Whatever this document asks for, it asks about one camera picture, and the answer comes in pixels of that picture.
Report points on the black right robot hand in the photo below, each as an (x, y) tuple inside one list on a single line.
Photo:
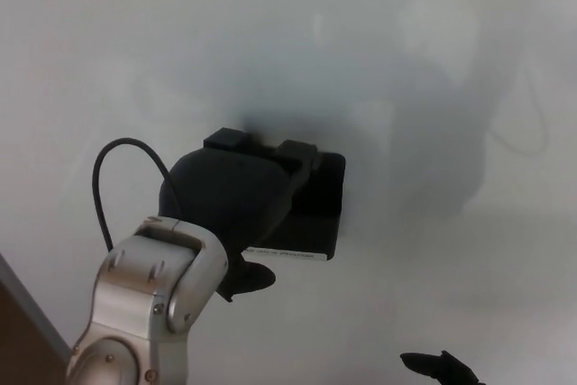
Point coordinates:
[(444, 364)]

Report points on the black magnetic marker holder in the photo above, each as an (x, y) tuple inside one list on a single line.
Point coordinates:
[(320, 213)]

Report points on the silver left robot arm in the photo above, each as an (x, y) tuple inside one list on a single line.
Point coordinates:
[(149, 277)]

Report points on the white whiteboard with grey frame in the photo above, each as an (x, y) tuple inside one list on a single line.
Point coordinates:
[(405, 42)]

